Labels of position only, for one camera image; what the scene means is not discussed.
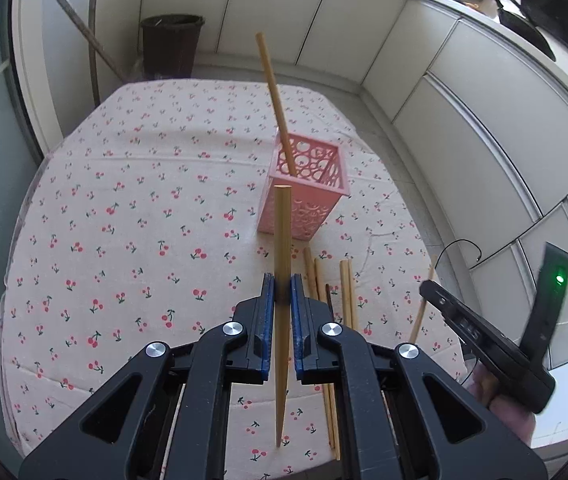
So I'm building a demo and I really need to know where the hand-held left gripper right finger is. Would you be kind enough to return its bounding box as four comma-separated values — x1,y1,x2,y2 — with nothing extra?
290,274,547,480

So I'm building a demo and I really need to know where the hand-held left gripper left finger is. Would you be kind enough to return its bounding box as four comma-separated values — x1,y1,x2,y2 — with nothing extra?
18,272,277,480

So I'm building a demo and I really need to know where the wooden chopstick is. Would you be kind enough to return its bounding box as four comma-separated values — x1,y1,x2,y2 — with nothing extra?
346,259,356,331
255,32,299,178
273,185,293,449
409,265,437,345
339,259,349,329
304,247,342,462

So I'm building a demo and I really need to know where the pink perforated chopstick holder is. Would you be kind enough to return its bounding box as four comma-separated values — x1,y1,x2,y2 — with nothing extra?
256,130,352,240

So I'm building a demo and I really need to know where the person's right hand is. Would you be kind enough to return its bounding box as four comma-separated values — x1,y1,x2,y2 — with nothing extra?
465,367,541,447

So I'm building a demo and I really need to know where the cherry print tablecloth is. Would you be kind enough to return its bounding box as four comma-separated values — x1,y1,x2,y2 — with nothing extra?
0,79,467,480

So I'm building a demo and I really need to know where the dark brown trash bin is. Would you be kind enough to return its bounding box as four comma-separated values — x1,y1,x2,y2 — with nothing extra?
140,14,206,81

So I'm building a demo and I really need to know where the grey metal pole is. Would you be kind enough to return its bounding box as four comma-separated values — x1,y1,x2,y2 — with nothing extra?
90,0,103,107

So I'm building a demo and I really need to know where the thin black cable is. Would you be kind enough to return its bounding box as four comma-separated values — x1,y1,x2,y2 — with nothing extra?
433,240,484,267

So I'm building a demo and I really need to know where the long broom handle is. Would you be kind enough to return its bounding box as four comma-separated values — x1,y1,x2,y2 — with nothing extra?
44,0,128,84

